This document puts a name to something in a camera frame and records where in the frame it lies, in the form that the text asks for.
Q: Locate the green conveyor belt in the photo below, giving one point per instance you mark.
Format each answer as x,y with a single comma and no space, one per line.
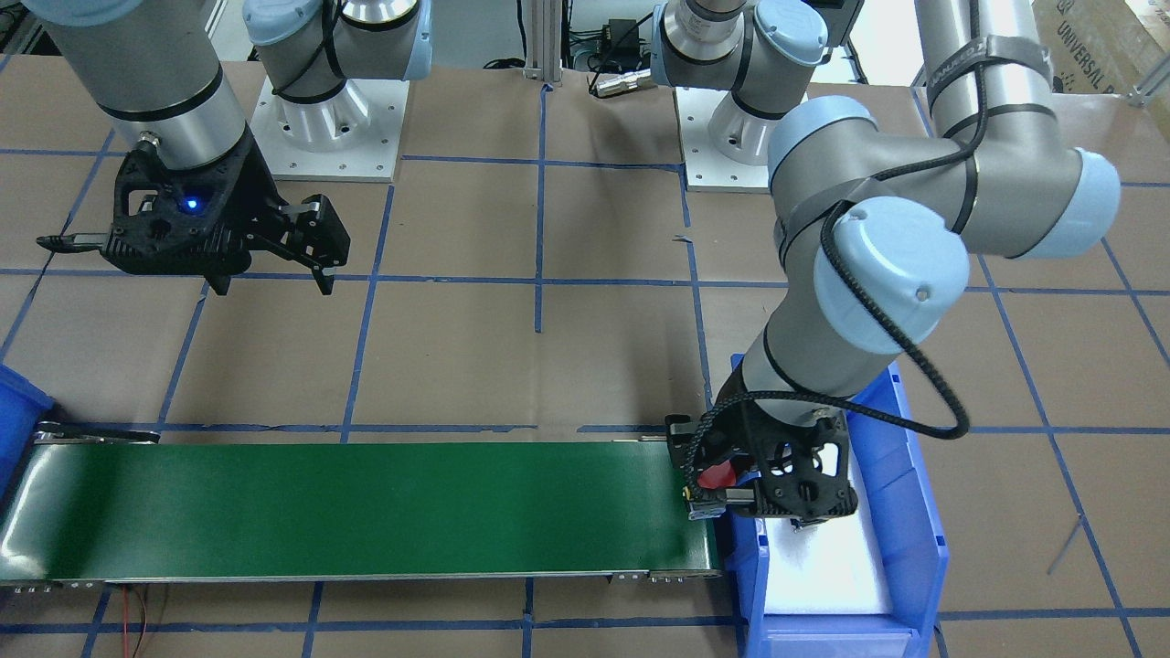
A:
137,513

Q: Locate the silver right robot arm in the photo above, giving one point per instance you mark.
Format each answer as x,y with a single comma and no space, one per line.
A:
150,65

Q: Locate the blue storage bin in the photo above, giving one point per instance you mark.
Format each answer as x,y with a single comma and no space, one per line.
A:
888,472
22,407

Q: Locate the black power adapter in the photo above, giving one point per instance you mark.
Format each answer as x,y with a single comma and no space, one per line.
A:
620,37

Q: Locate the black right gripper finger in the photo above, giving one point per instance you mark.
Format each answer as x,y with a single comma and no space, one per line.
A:
309,233
219,277

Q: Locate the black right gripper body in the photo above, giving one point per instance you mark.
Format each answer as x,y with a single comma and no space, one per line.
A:
245,196

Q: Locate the aluminium frame post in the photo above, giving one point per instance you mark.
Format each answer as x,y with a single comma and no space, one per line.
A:
543,39

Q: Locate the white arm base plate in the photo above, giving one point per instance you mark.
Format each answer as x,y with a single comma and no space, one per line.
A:
353,137
725,149

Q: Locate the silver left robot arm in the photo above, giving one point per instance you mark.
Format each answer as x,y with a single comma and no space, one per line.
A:
874,232

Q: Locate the white foam pad bin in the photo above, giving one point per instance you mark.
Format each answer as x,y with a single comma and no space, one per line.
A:
834,568

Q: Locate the red push button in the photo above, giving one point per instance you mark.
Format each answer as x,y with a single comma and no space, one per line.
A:
717,477

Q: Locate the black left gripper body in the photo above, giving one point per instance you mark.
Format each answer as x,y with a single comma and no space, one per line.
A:
734,408

